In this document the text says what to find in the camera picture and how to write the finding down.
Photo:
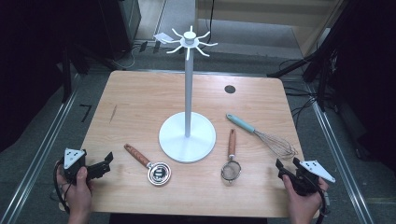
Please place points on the white utensil rack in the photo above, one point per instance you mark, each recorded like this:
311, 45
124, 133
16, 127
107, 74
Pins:
187, 137

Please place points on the person's left hand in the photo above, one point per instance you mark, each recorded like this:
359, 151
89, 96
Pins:
79, 196

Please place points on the dark cabinet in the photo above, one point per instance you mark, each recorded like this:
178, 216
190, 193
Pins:
121, 28

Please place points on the white paper tag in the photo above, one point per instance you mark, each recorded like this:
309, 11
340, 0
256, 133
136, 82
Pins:
162, 37

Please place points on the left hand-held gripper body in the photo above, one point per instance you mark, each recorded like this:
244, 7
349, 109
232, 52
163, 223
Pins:
73, 163

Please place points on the person's right hand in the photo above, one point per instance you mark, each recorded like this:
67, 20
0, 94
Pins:
303, 207

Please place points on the dark round table grommet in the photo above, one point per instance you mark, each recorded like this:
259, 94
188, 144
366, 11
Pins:
230, 89

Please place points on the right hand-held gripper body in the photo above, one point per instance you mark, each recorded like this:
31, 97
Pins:
306, 182

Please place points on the black metal stand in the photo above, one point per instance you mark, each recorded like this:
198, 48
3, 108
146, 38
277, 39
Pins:
320, 62
66, 74

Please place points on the metal floor rail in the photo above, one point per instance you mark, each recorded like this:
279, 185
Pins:
37, 155
339, 155

